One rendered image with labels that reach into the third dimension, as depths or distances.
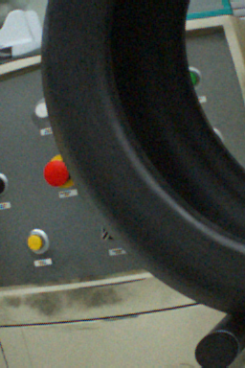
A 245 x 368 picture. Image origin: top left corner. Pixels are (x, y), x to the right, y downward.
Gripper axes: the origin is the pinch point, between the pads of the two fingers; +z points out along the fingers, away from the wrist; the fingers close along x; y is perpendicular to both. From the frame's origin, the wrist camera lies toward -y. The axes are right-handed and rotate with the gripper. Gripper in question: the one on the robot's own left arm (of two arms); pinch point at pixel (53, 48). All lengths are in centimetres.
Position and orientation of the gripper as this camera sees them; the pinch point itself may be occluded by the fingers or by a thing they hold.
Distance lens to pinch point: 114.0
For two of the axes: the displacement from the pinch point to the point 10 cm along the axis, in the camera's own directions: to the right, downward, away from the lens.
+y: -1.0, -9.9, -0.8
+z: 9.4, -0.7, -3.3
